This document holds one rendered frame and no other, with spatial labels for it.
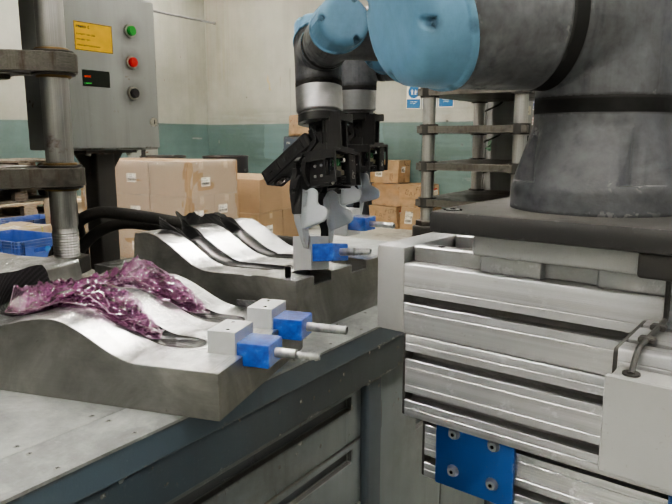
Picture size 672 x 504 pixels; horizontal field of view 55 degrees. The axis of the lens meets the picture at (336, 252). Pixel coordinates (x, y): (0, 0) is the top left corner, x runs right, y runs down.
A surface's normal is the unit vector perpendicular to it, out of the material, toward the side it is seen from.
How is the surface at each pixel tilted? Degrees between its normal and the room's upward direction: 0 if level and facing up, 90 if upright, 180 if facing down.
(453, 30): 110
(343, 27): 79
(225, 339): 90
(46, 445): 0
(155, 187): 84
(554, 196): 90
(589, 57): 128
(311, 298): 90
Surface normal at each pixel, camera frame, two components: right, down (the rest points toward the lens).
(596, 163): -0.37, -0.14
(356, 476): 0.82, 0.10
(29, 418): 0.00, -0.98
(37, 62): 0.32, 0.17
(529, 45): 0.23, 0.62
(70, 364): -0.30, 0.17
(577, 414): -0.61, 0.14
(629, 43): 0.05, 0.33
